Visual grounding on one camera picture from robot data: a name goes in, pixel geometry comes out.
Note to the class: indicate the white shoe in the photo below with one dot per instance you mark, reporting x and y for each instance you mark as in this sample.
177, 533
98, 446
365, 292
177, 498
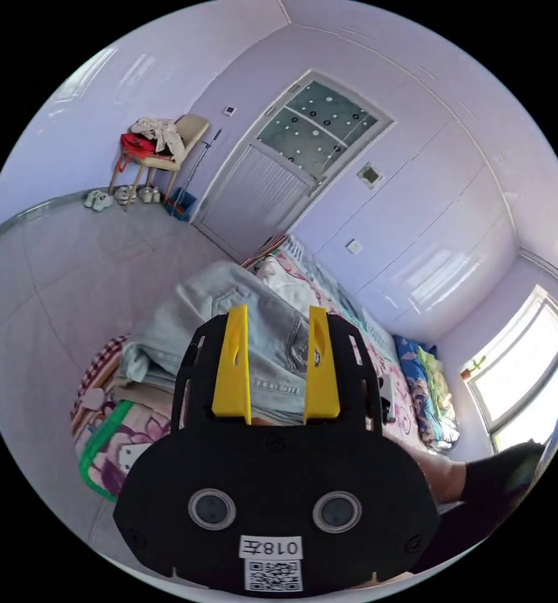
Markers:
155, 195
92, 199
105, 202
120, 194
131, 196
144, 194

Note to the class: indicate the person's left forearm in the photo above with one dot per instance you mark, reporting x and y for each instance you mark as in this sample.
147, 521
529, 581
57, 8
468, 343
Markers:
500, 494

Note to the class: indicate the pile of clothes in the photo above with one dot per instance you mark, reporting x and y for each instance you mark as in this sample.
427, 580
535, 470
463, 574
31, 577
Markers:
140, 372

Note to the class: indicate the chair with clothes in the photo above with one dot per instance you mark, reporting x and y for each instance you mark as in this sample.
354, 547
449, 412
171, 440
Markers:
163, 146

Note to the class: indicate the white garment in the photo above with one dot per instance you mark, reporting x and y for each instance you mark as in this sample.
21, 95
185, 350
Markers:
285, 282

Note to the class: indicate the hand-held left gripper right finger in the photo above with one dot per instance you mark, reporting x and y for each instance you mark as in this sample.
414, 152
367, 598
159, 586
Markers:
321, 377

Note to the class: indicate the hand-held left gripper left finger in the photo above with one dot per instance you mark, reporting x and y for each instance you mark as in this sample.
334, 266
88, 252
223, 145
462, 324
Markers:
234, 367

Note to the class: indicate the white door with glass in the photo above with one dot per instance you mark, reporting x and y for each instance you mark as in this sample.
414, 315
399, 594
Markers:
278, 183

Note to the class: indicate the bed with printed sheet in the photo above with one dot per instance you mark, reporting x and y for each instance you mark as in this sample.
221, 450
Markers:
133, 438

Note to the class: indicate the person's left hand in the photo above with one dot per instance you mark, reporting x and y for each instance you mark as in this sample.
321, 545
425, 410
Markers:
441, 476

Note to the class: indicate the potted plant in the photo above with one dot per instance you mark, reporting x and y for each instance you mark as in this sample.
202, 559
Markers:
474, 367

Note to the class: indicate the light blue jeans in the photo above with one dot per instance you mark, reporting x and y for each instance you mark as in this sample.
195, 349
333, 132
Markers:
269, 330

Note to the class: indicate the window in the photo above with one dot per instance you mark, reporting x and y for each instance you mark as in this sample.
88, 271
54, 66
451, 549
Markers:
528, 377

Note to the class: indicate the blue printed quilt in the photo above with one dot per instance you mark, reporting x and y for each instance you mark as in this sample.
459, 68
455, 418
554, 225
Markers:
424, 386

